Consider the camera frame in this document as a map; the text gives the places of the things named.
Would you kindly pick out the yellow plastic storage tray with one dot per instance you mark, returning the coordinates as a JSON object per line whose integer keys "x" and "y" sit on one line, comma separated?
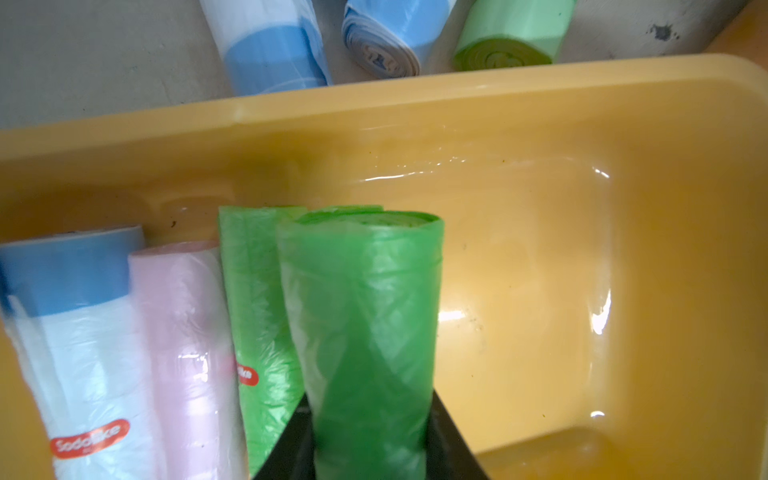
{"x": 604, "y": 293}

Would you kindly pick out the white labelled trash bag roll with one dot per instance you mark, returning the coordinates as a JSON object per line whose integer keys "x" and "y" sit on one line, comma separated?
{"x": 268, "y": 46}

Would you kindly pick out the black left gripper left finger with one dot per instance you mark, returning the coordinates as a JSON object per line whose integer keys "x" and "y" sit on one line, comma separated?
{"x": 292, "y": 458}

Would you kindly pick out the small orange roll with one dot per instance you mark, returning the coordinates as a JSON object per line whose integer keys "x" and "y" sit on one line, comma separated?
{"x": 745, "y": 35}

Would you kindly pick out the pink trash bag roll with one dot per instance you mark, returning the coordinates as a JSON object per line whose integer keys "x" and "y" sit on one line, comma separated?
{"x": 179, "y": 297}

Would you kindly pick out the short green trash bag roll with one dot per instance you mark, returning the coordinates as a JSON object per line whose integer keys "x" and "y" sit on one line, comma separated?
{"x": 362, "y": 293}

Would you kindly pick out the green roll beside white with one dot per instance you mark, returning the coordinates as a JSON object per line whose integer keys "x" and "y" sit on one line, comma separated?
{"x": 512, "y": 33}

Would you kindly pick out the light blue trash bag roll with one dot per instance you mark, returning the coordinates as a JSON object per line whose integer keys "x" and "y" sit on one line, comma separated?
{"x": 393, "y": 38}

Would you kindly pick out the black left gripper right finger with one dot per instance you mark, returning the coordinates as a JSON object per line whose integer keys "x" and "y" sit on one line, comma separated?
{"x": 448, "y": 455}

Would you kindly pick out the white blue trash bag roll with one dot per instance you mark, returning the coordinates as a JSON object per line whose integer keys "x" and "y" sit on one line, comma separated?
{"x": 68, "y": 312}

